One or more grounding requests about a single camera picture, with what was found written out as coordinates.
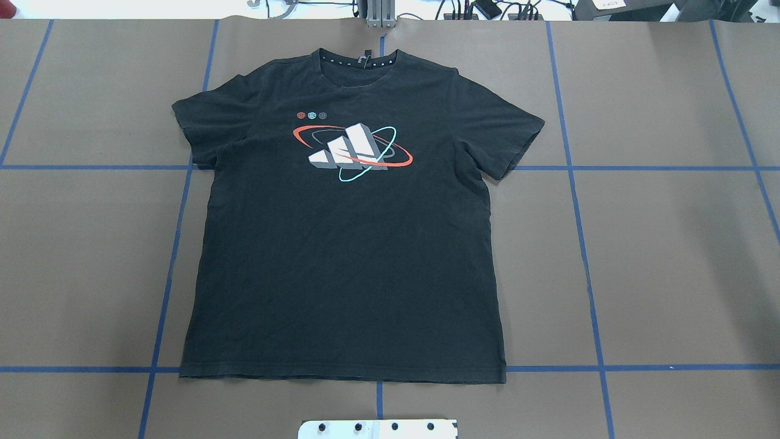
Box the black printed t-shirt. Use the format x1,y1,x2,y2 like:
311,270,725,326
172,48,544,384

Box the aluminium frame post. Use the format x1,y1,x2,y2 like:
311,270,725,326
357,0,397,29

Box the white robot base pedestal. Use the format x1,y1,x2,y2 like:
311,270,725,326
297,419,459,438

